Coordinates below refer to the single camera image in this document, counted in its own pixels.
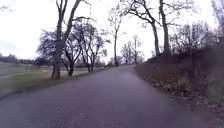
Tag bare tree on bank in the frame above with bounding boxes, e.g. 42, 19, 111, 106
121, 0, 162, 58
157, 0, 198, 57

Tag distant tree line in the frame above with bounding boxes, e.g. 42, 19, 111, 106
0, 53, 51, 66

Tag green grass field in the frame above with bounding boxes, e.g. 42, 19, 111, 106
0, 62, 113, 99

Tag overgrown earth bank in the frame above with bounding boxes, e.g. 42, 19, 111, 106
134, 46, 224, 121

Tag row of bare trees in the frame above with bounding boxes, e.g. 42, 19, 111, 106
35, 6, 146, 77

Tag grey asphalt path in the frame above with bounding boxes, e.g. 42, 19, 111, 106
0, 63, 214, 128

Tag large bare tree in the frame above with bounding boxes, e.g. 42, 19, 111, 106
49, 0, 96, 81

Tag bare bushes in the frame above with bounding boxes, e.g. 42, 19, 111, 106
169, 0, 224, 56

